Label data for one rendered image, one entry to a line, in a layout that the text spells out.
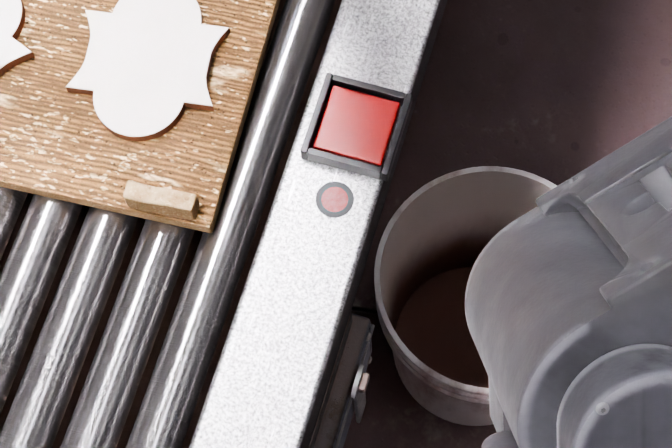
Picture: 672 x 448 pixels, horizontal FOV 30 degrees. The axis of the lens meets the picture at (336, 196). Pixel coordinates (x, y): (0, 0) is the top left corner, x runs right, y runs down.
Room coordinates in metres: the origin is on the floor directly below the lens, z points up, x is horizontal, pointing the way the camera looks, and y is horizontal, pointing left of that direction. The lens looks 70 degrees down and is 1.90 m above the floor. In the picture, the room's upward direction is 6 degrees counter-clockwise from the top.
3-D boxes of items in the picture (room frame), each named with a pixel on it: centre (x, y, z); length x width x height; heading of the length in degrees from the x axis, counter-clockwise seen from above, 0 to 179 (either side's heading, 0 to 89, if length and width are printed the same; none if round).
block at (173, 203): (0.36, 0.14, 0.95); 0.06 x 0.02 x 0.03; 70
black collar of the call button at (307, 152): (0.42, -0.02, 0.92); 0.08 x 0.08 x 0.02; 67
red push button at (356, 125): (0.42, -0.02, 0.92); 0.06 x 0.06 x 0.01; 67
